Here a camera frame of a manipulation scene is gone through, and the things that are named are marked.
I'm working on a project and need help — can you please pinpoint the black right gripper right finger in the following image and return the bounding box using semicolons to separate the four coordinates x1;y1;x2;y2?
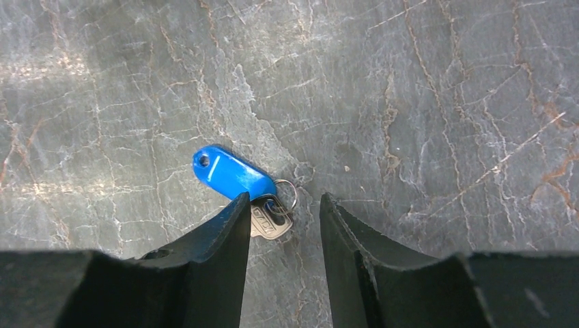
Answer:
319;193;578;327

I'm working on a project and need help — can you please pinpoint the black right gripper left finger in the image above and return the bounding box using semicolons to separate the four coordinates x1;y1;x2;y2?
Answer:
1;193;251;327

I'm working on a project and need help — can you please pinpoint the blue key tag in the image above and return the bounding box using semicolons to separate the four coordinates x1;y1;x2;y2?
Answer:
191;144;300;241

